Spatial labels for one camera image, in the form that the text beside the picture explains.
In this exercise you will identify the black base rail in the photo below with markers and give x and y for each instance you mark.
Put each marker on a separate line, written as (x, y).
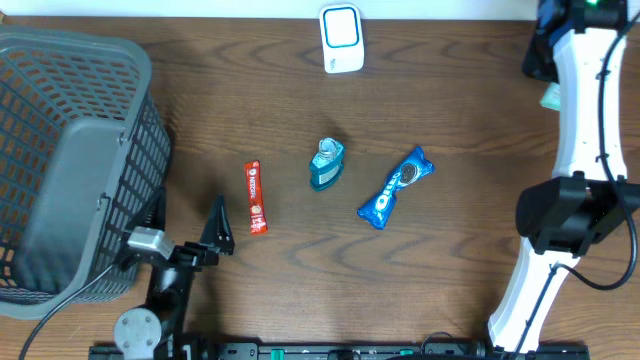
(436, 346)

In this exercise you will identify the blue Oreo cookie pack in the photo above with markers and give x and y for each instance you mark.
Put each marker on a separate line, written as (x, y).
(378, 210)

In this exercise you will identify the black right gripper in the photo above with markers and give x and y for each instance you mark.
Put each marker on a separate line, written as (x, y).
(537, 61)

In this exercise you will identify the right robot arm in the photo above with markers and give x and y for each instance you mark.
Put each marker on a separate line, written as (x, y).
(578, 45)

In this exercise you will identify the red Nescafe stick sachet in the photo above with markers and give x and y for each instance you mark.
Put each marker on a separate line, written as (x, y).
(258, 222)

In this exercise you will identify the grey plastic basket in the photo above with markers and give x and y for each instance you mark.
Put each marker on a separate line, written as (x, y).
(83, 148)

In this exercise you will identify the teal mouthwash bottle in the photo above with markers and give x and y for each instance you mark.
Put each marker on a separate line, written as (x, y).
(327, 164)

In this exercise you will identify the white barcode scanner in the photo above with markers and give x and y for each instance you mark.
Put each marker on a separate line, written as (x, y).
(342, 38)

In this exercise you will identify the green wet wipes pack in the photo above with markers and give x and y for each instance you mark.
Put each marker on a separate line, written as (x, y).
(551, 98)

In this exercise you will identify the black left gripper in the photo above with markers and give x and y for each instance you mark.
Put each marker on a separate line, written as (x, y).
(196, 260)

